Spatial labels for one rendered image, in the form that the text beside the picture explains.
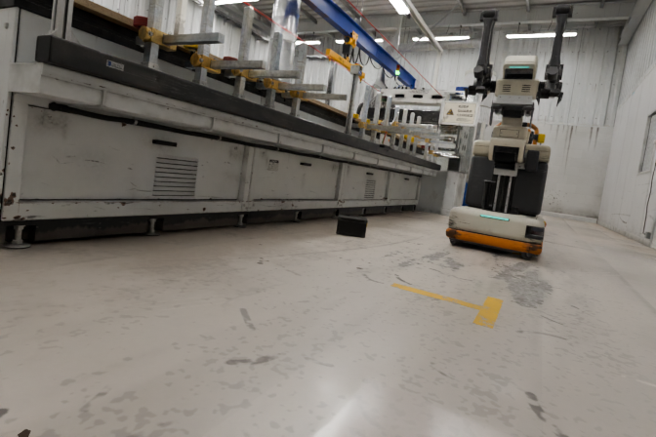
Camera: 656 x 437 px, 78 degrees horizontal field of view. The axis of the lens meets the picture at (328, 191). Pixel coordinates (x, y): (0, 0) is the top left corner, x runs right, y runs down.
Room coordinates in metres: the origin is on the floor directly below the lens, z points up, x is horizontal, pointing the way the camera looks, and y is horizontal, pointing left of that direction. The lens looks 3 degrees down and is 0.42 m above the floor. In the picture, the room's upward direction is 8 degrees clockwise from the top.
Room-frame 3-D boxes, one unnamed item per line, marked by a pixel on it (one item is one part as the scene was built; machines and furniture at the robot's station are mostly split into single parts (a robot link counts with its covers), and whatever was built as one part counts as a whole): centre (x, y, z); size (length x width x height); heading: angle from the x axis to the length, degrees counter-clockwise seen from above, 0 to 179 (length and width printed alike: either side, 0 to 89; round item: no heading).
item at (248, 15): (1.98, 0.49, 0.90); 0.04 x 0.04 x 0.48; 62
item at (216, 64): (1.75, 0.51, 0.80); 0.43 x 0.03 x 0.04; 62
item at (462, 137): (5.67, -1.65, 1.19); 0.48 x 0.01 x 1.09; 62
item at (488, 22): (2.77, -0.91, 1.41); 0.11 x 0.06 x 0.43; 62
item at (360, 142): (3.47, -0.30, 0.67); 5.11 x 0.08 x 0.10; 152
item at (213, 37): (1.53, 0.63, 0.82); 0.43 x 0.03 x 0.04; 62
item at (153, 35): (1.55, 0.72, 0.82); 0.14 x 0.06 x 0.05; 152
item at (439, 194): (6.33, -1.19, 0.95); 1.65 x 0.70 x 1.90; 62
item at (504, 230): (3.07, -1.32, 0.16); 0.67 x 0.64 x 0.25; 152
